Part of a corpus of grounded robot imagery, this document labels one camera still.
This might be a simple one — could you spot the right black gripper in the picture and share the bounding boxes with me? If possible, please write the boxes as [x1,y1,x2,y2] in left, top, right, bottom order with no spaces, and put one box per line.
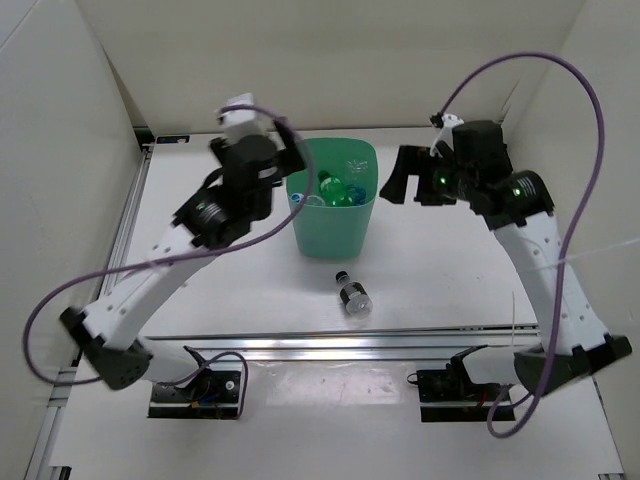
[379,146,476,207]

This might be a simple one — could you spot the clear bottle blue label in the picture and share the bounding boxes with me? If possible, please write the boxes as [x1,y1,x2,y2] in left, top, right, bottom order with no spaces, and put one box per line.
[290,193,326,207]
[346,184,367,206]

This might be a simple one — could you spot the clear bottle white cap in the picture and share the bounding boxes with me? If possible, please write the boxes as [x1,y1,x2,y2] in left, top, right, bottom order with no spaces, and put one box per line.
[345,157,370,184]

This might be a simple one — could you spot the green plastic soda bottle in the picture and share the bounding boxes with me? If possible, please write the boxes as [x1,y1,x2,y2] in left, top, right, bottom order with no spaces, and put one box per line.
[318,170,354,207]

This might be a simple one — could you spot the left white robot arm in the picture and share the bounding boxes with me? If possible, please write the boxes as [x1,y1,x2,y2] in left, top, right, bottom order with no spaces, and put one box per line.
[60,93,305,400]

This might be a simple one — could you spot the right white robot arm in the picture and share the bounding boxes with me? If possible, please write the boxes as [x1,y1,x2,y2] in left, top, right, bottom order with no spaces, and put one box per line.
[380,115,632,400]

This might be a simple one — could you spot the green plastic bin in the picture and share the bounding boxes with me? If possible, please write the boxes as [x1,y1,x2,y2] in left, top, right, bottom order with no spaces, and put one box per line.
[286,137,378,259]

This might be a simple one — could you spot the left blue corner label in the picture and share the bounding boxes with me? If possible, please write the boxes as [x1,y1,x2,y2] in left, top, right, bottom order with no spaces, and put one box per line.
[155,135,190,145]

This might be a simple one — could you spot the small bottle black cap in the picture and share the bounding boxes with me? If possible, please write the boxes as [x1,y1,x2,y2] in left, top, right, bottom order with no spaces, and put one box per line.
[335,271,373,317]

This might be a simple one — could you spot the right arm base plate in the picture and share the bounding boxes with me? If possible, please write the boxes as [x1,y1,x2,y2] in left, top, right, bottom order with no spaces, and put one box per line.
[406,370,500,423]

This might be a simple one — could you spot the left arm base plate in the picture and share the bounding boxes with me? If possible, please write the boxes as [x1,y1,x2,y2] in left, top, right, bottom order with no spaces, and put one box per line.
[147,362,244,420]

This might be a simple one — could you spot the aluminium table frame rail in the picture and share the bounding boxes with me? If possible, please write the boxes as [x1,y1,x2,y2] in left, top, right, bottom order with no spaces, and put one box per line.
[24,127,574,480]

